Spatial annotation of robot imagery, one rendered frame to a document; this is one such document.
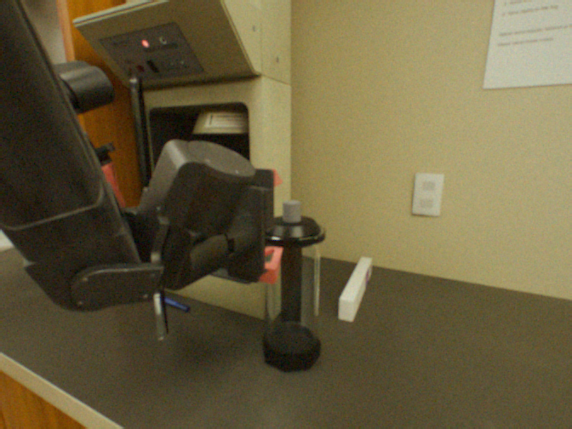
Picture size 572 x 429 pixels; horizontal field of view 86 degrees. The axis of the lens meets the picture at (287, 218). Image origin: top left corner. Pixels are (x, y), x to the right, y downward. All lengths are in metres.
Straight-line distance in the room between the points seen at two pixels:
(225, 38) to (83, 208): 0.39
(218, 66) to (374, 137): 0.51
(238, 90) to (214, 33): 0.10
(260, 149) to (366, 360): 0.41
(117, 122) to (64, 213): 0.61
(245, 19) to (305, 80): 0.49
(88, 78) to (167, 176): 0.36
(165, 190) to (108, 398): 0.40
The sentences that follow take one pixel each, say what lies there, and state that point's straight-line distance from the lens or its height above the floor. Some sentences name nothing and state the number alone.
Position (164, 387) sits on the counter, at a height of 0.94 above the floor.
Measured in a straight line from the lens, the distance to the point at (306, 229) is 0.46.
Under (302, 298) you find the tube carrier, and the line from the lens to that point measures 0.49.
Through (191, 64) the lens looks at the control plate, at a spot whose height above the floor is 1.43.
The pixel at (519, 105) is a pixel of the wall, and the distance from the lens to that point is 0.93.
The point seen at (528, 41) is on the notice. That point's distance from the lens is 0.95.
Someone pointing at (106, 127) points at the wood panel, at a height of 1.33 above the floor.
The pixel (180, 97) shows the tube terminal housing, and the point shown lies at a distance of 0.70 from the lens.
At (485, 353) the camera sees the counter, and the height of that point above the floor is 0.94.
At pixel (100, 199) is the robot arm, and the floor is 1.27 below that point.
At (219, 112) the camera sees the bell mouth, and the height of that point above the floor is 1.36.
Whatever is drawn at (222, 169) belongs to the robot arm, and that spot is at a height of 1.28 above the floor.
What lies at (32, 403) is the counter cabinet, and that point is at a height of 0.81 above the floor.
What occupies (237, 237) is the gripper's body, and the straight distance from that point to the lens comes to 0.31.
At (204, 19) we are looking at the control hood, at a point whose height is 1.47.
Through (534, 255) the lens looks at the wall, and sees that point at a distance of 0.99.
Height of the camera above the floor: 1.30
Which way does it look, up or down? 14 degrees down
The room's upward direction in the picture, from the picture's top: straight up
